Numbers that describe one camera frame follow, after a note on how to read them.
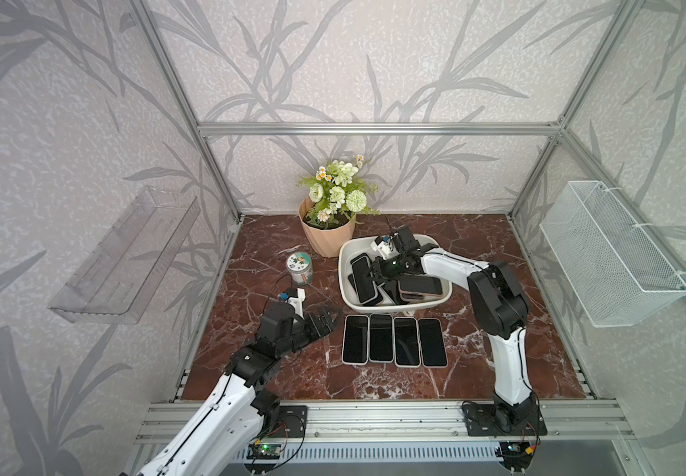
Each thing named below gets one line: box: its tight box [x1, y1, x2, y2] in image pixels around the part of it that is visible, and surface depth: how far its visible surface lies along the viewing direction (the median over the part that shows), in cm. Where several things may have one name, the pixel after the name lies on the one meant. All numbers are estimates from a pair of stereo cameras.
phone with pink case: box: [341, 314, 370, 365], surface depth 90 cm
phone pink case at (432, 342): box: [417, 317, 449, 368], surface depth 88 cm
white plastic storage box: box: [338, 235, 454, 312], surface depth 96 cm
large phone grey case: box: [349, 252, 384, 306], surface depth 97 cm
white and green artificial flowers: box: [297, 154, 382, 231], surface depth 89 cm
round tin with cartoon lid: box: [286, 250, 314, 286], surface depth 98 cm
